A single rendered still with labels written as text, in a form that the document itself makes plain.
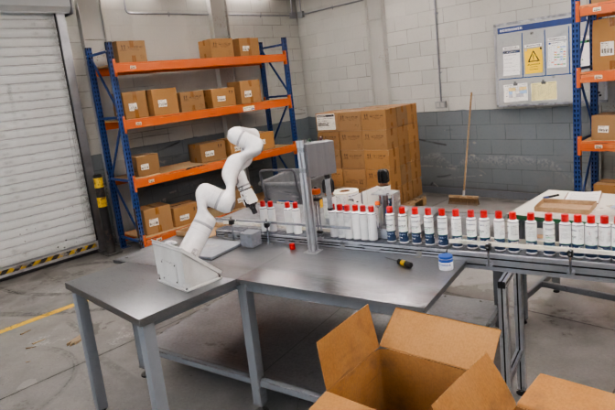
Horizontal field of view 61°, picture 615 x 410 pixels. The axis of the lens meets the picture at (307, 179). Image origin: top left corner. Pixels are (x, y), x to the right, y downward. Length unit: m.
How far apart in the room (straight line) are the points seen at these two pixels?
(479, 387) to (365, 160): 5.55
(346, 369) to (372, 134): 5.26
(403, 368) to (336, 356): 0.24
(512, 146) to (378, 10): 2.81
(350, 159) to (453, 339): 5.41
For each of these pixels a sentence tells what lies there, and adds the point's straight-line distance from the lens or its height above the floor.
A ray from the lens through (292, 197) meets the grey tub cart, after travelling 5.60.
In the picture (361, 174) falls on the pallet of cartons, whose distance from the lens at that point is 6.80.
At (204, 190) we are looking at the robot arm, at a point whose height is 1.28.
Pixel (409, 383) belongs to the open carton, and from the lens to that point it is 1.65.
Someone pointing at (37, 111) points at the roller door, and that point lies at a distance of 6.84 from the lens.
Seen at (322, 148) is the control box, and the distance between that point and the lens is 2.97.
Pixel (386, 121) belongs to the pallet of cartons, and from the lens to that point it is 6.49.
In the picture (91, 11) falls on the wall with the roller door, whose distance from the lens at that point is 7.32.
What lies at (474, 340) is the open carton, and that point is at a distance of 1.57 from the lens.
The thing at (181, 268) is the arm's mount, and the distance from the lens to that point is 2.78.
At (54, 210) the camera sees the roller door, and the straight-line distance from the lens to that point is 6.94.
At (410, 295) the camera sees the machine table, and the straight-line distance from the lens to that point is 2.45.
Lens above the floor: 1.81
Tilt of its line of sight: 10 degrees down
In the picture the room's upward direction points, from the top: 6 degrees counter-clockwise
